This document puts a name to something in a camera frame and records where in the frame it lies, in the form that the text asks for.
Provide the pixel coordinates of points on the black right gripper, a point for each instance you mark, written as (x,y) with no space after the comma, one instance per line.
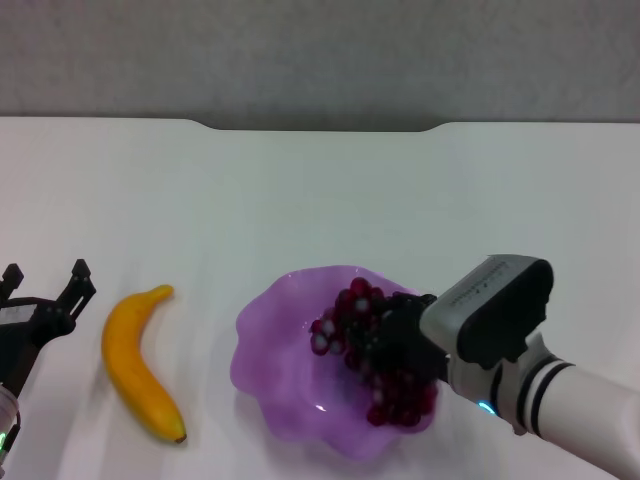
(407,335)

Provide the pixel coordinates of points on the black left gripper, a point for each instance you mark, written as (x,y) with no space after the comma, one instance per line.
(25,330)

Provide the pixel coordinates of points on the dark red grape bunch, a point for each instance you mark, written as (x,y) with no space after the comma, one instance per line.
(357,310)

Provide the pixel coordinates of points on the yellow banana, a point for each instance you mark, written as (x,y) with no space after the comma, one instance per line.
(135,365)

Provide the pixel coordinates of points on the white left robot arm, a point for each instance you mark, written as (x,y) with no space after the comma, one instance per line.
(6,420)

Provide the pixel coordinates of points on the purple wavy plastic bowl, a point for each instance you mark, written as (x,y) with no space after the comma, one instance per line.
(280,360)

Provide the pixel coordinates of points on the grey black wrist camera box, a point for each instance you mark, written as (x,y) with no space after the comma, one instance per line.
(500,310)

